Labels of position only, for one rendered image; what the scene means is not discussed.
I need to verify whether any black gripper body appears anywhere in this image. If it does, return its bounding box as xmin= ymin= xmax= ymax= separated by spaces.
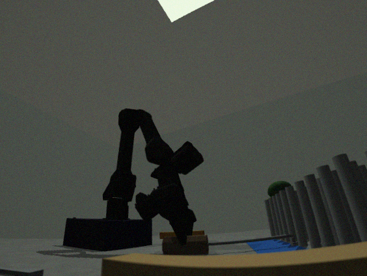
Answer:
xmin=150 ymin=177 xmax=197 ymax=222

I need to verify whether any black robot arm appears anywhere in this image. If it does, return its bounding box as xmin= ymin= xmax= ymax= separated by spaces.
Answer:
xmin=103 ymin=108 xmax=204 ymax=223

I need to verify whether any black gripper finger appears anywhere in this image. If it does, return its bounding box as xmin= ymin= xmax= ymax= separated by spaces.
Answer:
xmin=187 ymin=215 xmax=195 ymax=236
xmin=158 ymin=202 xmax=188 ymax=245

